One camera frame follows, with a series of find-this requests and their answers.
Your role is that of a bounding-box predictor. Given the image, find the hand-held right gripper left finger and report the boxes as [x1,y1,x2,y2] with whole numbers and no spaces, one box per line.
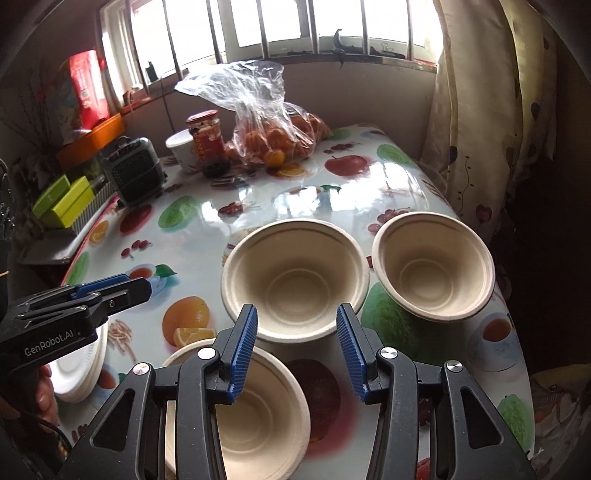
[60,303,259,480]

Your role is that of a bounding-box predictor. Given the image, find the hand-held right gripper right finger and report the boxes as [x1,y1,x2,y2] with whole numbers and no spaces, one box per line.
[336,302,539,480]

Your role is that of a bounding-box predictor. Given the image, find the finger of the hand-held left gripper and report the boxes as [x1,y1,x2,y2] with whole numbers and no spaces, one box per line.
[69,274,132,300]
[85,277,153,324]

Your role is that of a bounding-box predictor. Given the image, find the stack of white paper plates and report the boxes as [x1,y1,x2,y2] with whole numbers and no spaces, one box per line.
[48,318,108,393]

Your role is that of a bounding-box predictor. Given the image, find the white foam plate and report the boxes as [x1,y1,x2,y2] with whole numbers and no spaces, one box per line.
[60,351,109,403]
[55,342,109,398]

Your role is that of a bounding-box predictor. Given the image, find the beige paper bowl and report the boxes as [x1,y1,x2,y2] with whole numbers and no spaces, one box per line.
[164,339,311,480]
[221,219,371,344]
[370,211,496,322]

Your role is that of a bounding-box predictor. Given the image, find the person's left hand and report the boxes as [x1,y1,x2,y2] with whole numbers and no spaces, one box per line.
[37,362,61,428]

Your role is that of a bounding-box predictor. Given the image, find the grey flat board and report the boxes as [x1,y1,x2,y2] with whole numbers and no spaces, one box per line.
[18,228,79,266]

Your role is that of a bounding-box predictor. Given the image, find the grey striped box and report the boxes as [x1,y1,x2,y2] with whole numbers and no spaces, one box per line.
[69,182,116,234]

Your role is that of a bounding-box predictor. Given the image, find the thick green box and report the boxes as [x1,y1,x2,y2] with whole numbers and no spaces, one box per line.
[51,176,93,229]

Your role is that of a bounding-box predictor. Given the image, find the flat green box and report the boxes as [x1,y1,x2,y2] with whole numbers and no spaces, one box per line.
[32,175,71,217]

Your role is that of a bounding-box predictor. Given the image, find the small grey space heater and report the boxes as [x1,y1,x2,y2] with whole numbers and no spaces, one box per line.
[102,136,167,206]

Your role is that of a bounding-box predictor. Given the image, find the glass tank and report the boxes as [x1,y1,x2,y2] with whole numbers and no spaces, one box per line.
[60,143,125,185]

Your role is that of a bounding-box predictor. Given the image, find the orange box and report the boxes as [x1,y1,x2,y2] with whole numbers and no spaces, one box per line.
[55,113,127,162]

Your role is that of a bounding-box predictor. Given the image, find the white plastic tub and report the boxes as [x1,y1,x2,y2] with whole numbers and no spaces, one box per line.
[165,129,204,172]

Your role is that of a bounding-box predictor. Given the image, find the fruit printed tablecloth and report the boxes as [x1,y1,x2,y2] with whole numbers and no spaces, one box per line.
[60,122,527,480]

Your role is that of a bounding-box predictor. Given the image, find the dry bare branches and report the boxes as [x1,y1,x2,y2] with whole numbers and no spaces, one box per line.
[0,69,61,185]

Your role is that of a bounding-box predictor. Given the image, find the glass jar with red label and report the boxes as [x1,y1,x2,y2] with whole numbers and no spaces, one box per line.
[186,109,230,177]

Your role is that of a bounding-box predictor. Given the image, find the red gift bag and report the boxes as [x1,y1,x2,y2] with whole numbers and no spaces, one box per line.
[48,50,112,144]

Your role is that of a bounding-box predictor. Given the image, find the clear plastic bag of oranges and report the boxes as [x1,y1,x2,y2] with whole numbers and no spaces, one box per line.
[174,60,334,168]

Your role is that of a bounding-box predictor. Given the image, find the floral patterned cloth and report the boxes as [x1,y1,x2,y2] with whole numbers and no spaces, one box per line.
[526,369,591,476]

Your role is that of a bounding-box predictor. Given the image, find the cream patterned curtain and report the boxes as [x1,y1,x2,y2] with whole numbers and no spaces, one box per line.
[418,0,568,241]

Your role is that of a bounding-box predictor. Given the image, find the window with metal bars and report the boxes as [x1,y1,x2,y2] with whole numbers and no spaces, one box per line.
[99,0,444,93]

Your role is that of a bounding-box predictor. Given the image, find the small dark curved object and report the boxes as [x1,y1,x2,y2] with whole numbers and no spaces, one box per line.
[330,28,384,70]

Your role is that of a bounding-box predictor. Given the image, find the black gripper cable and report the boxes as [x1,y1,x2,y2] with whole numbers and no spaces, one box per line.
[28,406,75,462]

